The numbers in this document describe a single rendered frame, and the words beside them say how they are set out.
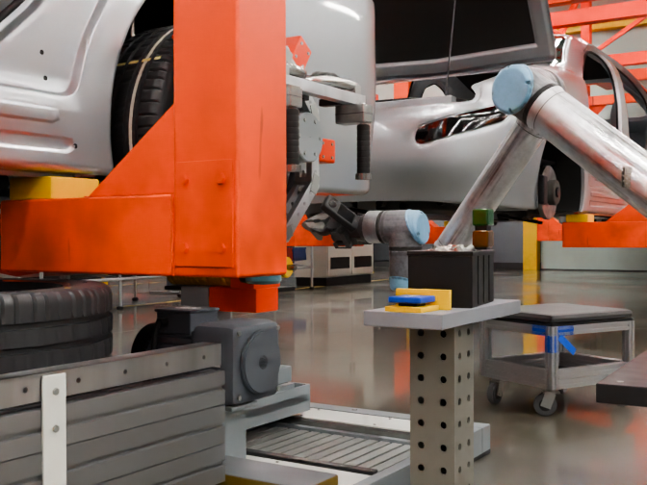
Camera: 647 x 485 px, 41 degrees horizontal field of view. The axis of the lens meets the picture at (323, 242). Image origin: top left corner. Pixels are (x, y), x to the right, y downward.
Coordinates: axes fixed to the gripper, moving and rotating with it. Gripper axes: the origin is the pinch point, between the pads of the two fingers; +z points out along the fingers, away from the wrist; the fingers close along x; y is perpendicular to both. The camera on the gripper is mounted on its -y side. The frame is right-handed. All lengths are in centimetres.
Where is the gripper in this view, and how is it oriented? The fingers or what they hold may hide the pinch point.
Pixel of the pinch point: (304, 222)
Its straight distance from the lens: 247.7
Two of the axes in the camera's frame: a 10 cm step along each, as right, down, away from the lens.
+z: -8.5, 0.0, 5.3
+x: 3.8, -7.1, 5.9
